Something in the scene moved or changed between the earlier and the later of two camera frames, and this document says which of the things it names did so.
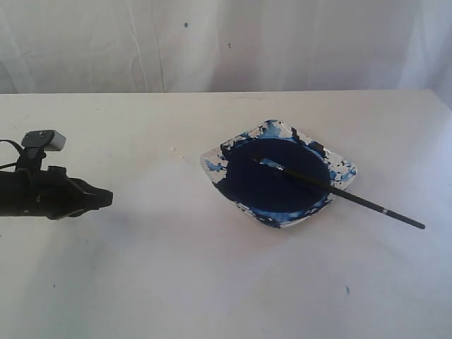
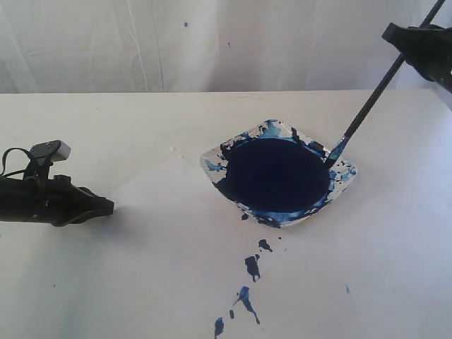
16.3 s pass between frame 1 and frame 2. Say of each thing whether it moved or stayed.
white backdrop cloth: stayed
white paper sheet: stayed
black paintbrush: moved
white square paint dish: stayed
